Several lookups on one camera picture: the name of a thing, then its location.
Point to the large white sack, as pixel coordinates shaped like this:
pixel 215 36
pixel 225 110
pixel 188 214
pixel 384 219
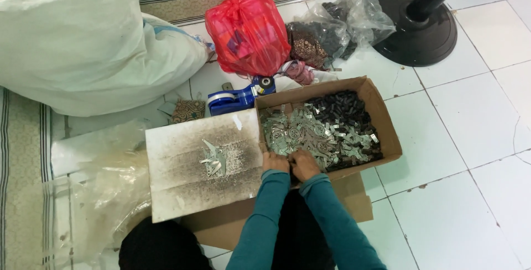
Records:
pixel 83 42

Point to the heap of black plastic parts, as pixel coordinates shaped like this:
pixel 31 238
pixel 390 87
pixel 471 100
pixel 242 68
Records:
pixel 346 114

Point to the small brown patterned pouch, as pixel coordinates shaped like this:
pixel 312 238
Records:
pixel 188 111

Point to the heap of silver metal parts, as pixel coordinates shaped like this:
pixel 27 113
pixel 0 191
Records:
pixel 305 135

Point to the pink crumpled cloth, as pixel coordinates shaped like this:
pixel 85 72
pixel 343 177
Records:
pixel 300 72

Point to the person's right hand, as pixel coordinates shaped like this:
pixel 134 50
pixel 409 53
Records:
pixel 305 166

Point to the dirty white board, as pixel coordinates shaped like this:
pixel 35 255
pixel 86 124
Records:
pixel 203 164

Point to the brown cardboard box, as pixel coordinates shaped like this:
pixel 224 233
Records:
pixel 332 125

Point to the person's left hand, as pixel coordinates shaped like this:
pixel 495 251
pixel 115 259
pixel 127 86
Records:
pixel 274 162

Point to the blue tape dispenser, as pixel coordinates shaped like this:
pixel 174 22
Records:
pixel 240 95

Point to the person's right fingers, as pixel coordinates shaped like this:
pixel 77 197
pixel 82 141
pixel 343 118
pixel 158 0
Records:
pixel 295 160

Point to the person's black trousers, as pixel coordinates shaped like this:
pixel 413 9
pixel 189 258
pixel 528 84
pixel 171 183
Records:
pixel 207 245

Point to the black fan stand base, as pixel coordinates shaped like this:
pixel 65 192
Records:
pixel 419 19

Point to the brown patterned cloth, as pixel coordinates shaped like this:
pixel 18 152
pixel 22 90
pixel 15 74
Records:
pixel 306 46

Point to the small pile of assembled metal pieces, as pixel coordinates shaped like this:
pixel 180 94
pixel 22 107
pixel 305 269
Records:
pixel 214 159

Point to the clear bag of black parts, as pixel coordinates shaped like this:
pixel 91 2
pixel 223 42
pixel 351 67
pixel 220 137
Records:
pixel 342 27

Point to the clear plastic sheet bag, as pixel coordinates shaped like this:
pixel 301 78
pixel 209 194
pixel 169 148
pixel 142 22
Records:
pixel 97 191

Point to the person's left fingers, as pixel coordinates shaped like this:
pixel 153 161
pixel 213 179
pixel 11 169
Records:
pixel 283 158

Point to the flat brown cardboard sheet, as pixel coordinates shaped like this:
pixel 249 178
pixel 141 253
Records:
pixel 290 214

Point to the red plastic bag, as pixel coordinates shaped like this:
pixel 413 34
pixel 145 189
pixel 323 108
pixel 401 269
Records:
pixel 247 33

